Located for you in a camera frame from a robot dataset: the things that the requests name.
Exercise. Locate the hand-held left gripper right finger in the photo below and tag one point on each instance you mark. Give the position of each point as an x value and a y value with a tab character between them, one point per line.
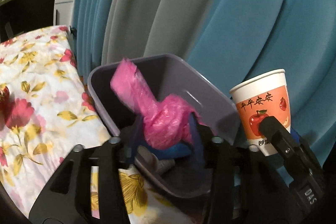
197	140

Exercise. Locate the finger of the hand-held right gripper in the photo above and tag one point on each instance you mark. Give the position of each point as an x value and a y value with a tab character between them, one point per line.
283	142
296	138

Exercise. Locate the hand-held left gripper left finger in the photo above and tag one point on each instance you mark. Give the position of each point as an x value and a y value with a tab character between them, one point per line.
110	161

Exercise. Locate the blue foam mesh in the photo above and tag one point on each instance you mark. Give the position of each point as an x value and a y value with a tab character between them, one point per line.
178	150

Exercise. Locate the pink plastic bag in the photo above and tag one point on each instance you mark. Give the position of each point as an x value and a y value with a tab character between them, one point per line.
157	119

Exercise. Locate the apple print paper cup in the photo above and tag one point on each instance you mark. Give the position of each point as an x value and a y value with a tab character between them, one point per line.
260	98

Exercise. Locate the grey plastic bin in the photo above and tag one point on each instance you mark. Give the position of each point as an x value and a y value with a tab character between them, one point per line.
183	74

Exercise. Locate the floral bedsheet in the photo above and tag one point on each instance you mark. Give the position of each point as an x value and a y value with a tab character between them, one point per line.
39	87

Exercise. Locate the blue curtain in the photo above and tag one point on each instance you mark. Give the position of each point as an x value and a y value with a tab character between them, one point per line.
262	16

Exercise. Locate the grey curtain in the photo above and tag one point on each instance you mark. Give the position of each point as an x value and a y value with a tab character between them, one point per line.
147	3

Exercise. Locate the white drawer cabinet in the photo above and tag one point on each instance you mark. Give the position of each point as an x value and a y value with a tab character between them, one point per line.
64	3

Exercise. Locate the dark top desk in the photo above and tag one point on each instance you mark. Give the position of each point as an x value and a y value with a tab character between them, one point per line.
26	8

